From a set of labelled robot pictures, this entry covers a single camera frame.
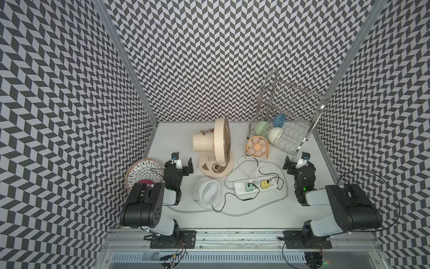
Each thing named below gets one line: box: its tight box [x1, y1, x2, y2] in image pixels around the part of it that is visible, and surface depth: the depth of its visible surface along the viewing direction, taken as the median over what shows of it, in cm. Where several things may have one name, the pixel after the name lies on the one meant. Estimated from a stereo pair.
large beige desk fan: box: [191, 117, 235, 179], surface depth 83 cm
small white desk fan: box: [193, 175, 222, 210], surface depth 80 cm
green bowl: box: [254, 121, 270, 136], surface depth 101 cm
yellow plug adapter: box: [260, 180, 270, 189], surface depth 86 cm
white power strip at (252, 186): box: [234, 178, 279, 196], surface depth 88 cm
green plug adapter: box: [245, 183, 255, 193], surface depth 83 cm
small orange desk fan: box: [244, 135, 270, 160], surface depth 98 cm
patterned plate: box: [125, 158, 164, 192], surface depth 93 cm
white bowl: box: [267, 127, 284, 145], surface depth 97 cm
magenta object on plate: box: [137, 179, 156, 185], surface depth 91 cm
